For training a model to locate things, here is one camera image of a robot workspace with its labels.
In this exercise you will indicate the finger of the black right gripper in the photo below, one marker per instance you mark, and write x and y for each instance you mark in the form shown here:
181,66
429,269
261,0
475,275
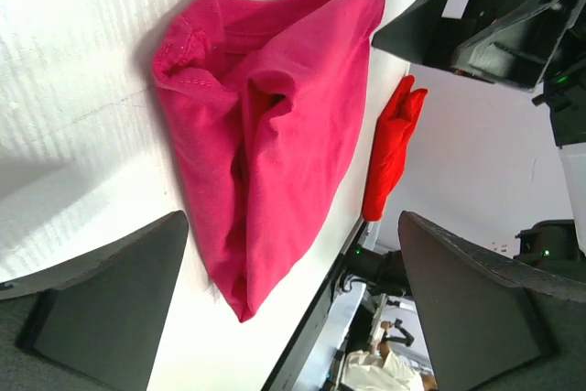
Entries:
517,48
422,35

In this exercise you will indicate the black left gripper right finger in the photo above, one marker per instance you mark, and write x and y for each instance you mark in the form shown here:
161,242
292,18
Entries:
491,322

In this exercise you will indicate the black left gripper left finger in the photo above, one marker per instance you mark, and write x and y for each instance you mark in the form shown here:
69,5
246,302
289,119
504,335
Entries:
93,322

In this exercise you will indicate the pink t shirt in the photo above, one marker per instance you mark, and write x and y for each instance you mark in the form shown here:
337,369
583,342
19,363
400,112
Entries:
264,101

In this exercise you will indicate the folded red t shirt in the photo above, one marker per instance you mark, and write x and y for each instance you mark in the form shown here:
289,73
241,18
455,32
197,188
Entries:
394,128

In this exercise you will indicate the person in blue shirt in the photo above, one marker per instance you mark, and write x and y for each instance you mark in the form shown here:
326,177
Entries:
381,369

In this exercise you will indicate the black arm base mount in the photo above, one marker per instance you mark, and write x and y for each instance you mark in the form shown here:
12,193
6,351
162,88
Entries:
381,273

